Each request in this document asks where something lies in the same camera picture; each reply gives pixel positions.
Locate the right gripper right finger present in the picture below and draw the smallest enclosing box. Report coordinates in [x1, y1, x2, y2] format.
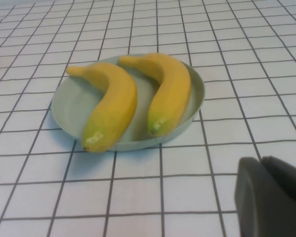
[261, 155, 296, 205]

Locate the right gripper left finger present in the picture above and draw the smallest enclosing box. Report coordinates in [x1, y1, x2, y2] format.
[234, 156, 296, 237]

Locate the yellow banana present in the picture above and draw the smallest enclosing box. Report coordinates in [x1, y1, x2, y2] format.
[65, 63, 138, 152]
[118, 52, 192, 138]

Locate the light blue plastic plate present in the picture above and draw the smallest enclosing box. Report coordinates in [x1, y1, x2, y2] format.
[51, 53, 206, 152]

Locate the white grid tablecloth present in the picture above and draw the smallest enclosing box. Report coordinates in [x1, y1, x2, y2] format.
[0, 0, 296, 237]

